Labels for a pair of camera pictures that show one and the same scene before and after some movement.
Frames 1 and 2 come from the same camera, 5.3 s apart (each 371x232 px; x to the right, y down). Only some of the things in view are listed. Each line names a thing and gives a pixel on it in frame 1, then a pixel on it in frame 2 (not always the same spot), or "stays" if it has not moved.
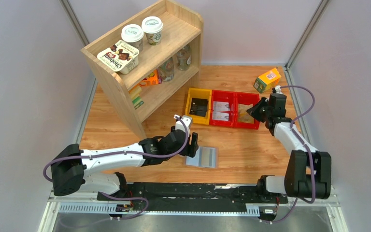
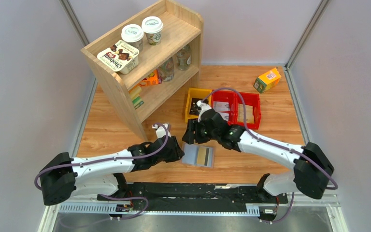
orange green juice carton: [267, 80] stays
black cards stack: [198, 107] stays
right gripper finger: [260, 111] to [190, 136]
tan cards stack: [243, 116] stays
